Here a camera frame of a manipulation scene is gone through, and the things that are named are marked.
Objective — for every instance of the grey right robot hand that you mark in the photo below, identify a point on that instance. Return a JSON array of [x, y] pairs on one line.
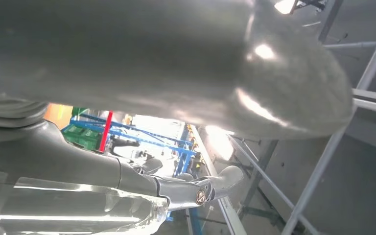
[[142, 58]]

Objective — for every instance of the red pole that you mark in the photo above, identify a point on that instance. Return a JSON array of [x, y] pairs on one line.
[[106, 129]]

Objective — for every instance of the green plastic bin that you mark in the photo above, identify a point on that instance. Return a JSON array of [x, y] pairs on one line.
[[81, 138]]

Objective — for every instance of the orange panel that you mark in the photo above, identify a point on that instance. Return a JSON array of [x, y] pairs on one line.
[[56, 115]]

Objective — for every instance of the blue rack with green bins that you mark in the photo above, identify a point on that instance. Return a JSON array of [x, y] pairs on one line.
[[184, 162]]

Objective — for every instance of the ceiling lamp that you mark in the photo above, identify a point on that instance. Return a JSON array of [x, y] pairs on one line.
[[285, 6], [220, 142]]

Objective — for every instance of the white beam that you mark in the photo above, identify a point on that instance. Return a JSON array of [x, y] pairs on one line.
[[230, 214]]

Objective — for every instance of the grey metal frame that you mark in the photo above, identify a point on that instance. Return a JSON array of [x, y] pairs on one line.
[[317, 168]]

